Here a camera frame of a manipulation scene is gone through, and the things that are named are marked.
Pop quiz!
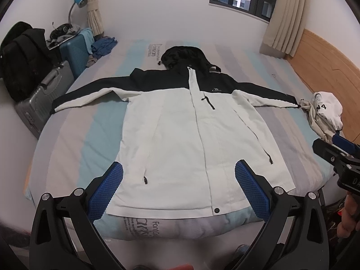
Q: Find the person's right hand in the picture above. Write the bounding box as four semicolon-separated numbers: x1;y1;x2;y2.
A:
337;192;359;238

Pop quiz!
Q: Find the white printed shirt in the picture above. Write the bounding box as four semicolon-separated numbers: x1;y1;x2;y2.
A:
300;91;343;144

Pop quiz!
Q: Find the teal hard suitcase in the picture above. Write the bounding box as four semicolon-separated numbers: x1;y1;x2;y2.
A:
59;34;89;79

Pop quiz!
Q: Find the wooden headboard panel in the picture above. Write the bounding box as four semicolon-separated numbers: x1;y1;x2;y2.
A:
286;29;360;144

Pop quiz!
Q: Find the blue desk lamp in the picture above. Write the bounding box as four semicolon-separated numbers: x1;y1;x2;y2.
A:
68;0;88;25

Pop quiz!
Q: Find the grey hard suitcase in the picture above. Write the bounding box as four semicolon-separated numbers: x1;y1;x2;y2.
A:
15;61;74;139

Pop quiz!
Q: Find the black bag pile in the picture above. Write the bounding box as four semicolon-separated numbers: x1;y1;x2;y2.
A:
1;21;54;102

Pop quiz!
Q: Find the beige curtain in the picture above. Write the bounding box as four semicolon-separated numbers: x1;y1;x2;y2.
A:
260;0;310;58
87;0;104;36

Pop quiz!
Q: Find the black and white jacket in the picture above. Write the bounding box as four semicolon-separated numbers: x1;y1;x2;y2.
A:
52;46;298;219

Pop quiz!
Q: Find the left beige curtain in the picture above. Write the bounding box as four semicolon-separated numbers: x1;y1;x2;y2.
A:
87;0;104;36

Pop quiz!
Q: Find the clothes pile on suitcase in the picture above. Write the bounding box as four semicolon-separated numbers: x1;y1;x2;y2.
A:
46;23;81;49

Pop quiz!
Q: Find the right beige curtain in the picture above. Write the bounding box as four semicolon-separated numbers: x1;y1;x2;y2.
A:
260;0;310;58

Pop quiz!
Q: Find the blue crumpled garment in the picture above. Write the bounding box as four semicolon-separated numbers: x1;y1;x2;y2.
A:
92;37;118;59

